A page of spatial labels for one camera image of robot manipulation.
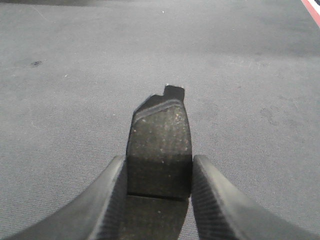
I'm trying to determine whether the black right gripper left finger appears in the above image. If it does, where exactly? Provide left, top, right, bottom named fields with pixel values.
left=9, top=156, right=127, bottom=240

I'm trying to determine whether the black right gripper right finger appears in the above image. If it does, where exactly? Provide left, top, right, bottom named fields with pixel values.
left=191, top=155, right=320, bottom=240

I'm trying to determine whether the dark brake pad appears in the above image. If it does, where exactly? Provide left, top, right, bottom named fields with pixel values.
left=120, top=85, right=193, bottom=240

